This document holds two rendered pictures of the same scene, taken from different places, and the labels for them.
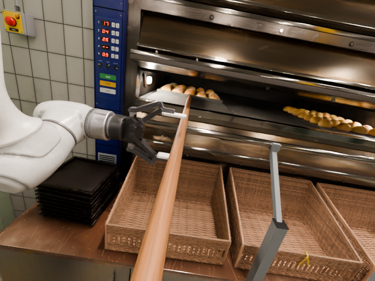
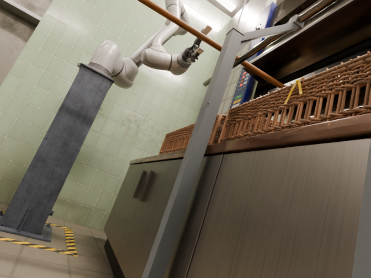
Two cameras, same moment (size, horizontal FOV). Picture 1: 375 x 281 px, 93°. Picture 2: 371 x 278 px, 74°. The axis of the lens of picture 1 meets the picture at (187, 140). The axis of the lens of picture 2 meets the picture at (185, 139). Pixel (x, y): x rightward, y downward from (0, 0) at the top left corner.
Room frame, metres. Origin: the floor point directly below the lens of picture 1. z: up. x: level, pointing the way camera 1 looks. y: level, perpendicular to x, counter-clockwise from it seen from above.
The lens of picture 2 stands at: (0.25, -0.98, 0.39)
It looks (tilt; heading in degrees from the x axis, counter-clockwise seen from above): 15 degrees up; 72
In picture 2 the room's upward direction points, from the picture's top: 20 degrees clockwise
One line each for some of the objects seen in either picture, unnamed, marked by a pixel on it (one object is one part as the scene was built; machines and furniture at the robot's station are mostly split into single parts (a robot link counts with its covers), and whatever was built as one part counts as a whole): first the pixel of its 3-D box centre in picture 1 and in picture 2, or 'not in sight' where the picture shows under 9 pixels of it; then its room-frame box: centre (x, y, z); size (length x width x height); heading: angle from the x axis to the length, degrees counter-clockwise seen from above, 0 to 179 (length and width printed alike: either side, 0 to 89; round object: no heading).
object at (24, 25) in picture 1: (19, 23); not in sight; (1.00, 0.95, 1.46); 0.10 x 0.07 x 0.10; 92
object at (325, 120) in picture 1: (326, 119); not in sight; (1.54, -1.12, 1.21); 0.61 x 0.48 x 0.06; 2
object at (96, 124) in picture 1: (103, 125); (186, 58); (0.50, 0.26, 1.19); 0.09 x 0.06 x 0.09; 1
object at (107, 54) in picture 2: not in sight; (107, 57); (0.07, 0.69, 1.17); 0.18 x 0.16 x 0.22; 49
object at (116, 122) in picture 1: (127, 129); (191, 52); (0.50, 0.18, 1.19); 0.09 x 0.07 x 0.08; 91
